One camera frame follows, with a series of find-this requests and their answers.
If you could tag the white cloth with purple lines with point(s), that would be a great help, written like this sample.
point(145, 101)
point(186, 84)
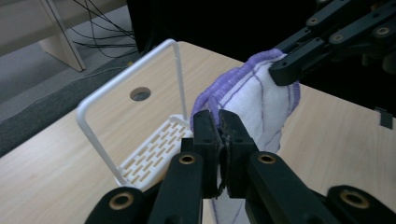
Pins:
point(258, 99)

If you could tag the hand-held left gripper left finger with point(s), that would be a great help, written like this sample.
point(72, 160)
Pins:
point(207, 137)

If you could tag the beige desk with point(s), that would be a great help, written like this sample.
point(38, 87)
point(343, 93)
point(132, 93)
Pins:
point(60, 46)

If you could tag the round dark table grommet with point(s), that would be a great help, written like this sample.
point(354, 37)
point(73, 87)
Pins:
point(140, 93)

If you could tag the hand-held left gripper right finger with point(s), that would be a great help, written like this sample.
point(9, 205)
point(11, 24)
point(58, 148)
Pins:
point(238, 140)

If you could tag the white plastic rack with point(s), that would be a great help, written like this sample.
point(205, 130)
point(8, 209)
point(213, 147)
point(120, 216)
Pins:
point(152, 155)

